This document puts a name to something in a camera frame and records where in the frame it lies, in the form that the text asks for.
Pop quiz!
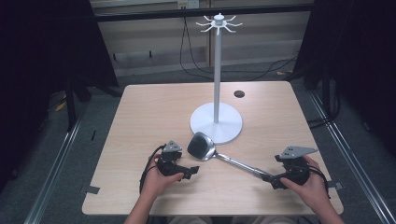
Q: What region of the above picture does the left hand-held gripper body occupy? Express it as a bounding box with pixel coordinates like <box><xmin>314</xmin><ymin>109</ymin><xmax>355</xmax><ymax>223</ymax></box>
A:
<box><xmin>155</xmin><ymin>140</ymin><xmax>183</xmax><ymax>177</ymax></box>

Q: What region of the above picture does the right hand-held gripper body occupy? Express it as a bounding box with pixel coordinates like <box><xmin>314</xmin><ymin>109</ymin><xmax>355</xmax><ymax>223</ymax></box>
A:
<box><xmin>274</xmin><ymin>145</ymin><xmax>318</xmax><ymax>188</ymax></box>

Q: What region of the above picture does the steel spatula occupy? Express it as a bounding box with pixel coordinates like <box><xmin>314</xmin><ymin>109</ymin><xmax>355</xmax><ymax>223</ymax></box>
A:
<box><xmin>187</xmin><ymin>131</ymin><xmax>273</xmax><ymax>183</ymax></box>

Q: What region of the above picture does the person's left hand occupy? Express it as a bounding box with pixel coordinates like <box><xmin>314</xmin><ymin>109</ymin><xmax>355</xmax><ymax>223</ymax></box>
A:
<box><xmin>141</xmin><ymin>153</ymin><xmax>185</xmax><ymax>203</ymax></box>

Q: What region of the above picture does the person's right hand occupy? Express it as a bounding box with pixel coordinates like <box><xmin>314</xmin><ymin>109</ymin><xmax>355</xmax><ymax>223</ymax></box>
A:
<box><xmin>279</xmin><ymin>155</ymin><xmax>329</xmax><ymax>213</ymax></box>

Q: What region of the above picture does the grey tape piece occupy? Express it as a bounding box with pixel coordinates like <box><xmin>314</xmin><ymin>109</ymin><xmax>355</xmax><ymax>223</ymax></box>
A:
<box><xmin>326</xmin><ymin>180</ymin><xmax>344</xmax><ymax>191</ymax></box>
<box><xmin>80</xmin><ymin>185</ymin><xmax>101</xmax><ymax>196</ymax></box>

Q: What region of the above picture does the white hook stand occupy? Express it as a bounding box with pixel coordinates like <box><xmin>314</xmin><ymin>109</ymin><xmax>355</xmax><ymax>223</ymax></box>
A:
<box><xmin>190</xmin><ymin>12</ymin><xmax>244</xmax><ymax>146</ymax></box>

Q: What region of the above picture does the black metal stand leg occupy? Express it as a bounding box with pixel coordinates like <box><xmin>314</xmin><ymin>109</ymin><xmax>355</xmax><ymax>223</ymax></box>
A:
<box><xmin>64</xmin><ymin>78</ymin><xmax>78</xmax><ymax>133</ymax></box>

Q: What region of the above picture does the dark curtain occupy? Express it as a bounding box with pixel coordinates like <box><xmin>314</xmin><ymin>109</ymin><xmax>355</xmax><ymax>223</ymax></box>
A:
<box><xmin>293</xmin><ymin>0</ymin><xmax>396</xmax><ymax>150</ymax></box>
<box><xmin>0</xmin><ymin>0</ymin><xmax>120</xmax><ymax>194</ymax></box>

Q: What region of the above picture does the black horizontal bar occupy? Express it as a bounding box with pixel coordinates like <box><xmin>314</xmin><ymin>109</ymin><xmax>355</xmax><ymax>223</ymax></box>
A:
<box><xmin>93</xmin><ymin>3</ymin><xmax>315</xmax><ymax>22</ymax></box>

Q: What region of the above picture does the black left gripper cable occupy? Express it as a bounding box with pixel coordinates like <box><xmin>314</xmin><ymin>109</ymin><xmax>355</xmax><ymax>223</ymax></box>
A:
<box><xmin>138</xmin><ymin>144</ymin><xmax>167</xmax><ymax>194</ymax></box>

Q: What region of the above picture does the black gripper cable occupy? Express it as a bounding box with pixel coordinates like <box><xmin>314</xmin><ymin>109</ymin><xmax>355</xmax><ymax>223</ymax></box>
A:
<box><xmin>138</xmin><ymin>144</ymin><xmax>167</xmax><ymax>194</ymax></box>
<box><xmin>306</xmin><ymin>164</ymin><xmax>332</xmax><ymax>200</ymax></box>

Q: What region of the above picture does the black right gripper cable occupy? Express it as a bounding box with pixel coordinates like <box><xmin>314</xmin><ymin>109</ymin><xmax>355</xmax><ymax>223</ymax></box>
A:
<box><xmin>306</xmin><ymin>164</ymin><xmax>332</xmax><ymax>200</ymax></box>

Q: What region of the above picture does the metal floor rail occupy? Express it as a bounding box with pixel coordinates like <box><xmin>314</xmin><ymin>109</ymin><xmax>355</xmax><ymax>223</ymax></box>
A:
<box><xmin>23</xmin><ymin>119</ymin><xmax>82</xmax><ymax>224</ymax></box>
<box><xmin>307</xmin><ymin>90</ymin><xmax>396</xmax><ymax>224</ymax></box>

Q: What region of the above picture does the black floor cable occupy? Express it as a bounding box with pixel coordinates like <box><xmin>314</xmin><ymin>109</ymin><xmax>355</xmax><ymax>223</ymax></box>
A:
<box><xmin>178</xmin><ymin>17</ymin><xmax>216</xmax><ymax>81</ymax></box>
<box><xmin>307</xmin><ymin>74</ymin><xmax>342</xmax><ymax>130</ymax></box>
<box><xmin>247</xmin><ymin>55</ymin><xmax>299</xmax><ymax>82</ymax></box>

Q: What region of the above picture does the white wall socket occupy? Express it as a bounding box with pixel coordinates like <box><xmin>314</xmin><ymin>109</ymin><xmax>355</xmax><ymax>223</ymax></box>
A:
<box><xmin>177</xmin><ymin>0</ymin><xmax>200</xmax><ymax>10</ymax></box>

